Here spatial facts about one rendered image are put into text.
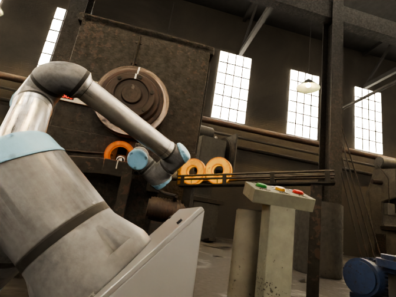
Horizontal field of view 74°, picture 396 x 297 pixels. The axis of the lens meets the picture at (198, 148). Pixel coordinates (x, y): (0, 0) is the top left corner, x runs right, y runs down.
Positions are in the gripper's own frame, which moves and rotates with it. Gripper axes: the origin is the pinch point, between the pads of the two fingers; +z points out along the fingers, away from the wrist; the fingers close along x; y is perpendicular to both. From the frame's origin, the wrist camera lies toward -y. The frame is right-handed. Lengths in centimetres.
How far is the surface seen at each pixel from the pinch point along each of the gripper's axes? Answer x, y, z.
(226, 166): -46.4, 4.4, -16.3
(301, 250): -209, -98, 138
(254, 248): -52, -21, -60
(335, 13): -331, 331, 384
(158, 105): -4.3, 31.1, 17.9
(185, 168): -26.2, -2.4, -3.7
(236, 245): -45, -22, -56
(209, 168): -38.4, 1.2, -11.5
